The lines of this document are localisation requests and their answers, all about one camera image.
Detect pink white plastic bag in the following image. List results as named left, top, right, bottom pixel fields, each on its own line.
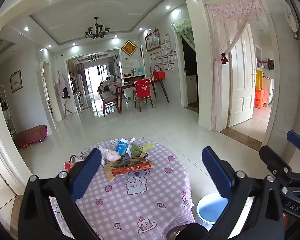
left=98, top=145, right=122, bottom=167

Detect red chair cover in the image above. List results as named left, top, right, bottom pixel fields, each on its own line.
left=134, top=78, right=152, bottom=97

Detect red gold diamond wall decoration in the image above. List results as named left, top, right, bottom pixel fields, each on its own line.
left=121, top=39, right=138, bottom=57

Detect pink floral curtain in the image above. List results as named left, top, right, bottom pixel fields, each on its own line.
left=207, top=0, right=264, bottom=132

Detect blue white carton box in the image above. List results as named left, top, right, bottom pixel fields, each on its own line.
left=114, top=138, right=130, bottom=157

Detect pink white coat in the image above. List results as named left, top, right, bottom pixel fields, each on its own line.
left=54, top=72, right=68, bottom=97

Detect white hanging hat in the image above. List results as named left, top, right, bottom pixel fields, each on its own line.
left=285, top=1, right=299, bottom=32

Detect small framed picture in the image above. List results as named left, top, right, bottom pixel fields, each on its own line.
left=10, top=70, right=22, bottom=93

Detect white cabinet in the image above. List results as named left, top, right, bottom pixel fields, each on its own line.
left=262, top=77, right=275, bottom=107

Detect green curtain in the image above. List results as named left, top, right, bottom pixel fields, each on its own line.
left=172, top=17, right=196, bottom=52

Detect red box on table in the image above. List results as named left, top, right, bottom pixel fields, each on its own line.
left=153, top=65, right=166, bottom=80

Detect wooden chair with cover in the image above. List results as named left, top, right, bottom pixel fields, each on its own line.
left=133, top=78, right=154, bottom=110

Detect wooden dining table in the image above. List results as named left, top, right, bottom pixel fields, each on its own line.
left=114, top=79, right=170, bottom=113

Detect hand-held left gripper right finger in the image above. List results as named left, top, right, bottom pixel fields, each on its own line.
left=202, top=146, right=285, bottom=240

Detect bare wooden chair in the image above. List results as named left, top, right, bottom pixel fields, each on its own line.
left=98, top=86, right=120, bottom=117

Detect white paper wrapper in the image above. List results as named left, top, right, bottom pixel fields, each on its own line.
left=126, top=137, right=137, bottom=155

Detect orange plastic stools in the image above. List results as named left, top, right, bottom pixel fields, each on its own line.
left=254, top=89, right=265, bottom=109

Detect brown red snack packet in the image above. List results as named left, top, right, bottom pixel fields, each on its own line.
left=104, top=159, right=153, bottom=183

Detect large black chandelier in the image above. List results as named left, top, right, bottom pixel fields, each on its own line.
left=84, top=17, right=110, bottom=40

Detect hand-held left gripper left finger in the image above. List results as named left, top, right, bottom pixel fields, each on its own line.
left=17, top=148, right=103, bottom=240

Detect yellow board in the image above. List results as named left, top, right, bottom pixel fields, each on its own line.
left=255, top=70, right=263, bottom=90

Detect white plastic bin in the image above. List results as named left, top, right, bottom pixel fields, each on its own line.
left=196, top=193, right=230, bottom=227

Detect grey white sofa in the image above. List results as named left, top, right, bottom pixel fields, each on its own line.
left=99, top=75, right=117, bottom=95

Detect green plastic wrapper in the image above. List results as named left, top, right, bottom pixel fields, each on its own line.
left=130, top=142, right=155, bottom=159

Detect wood framed painting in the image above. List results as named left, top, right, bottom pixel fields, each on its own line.
left=145, top=29, right=161, bottom=52

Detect white panel door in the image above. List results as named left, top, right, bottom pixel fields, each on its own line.
left=227, top=24, right=257, bottom=128

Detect dark red bench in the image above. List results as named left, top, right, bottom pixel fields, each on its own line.
left=14, top=124, right=48, bottom=148

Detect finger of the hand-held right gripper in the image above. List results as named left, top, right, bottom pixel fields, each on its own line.
left=287, top=130, right=300, bottom=155
left=259, top=145, right=300, bottom=195

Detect wall of award certificates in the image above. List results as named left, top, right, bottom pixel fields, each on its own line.
left=149, top=34, right=175, bottom=71

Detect white appliance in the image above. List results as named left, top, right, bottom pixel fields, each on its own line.
left=186, top=74, right=198, bottom=104

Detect pink checkered tablecloth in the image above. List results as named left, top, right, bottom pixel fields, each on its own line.
left=49, top=137, right=197, bottom=240

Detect wooden coat stand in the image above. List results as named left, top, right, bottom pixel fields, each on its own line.
left=62, top=96, right=74, bottom=120

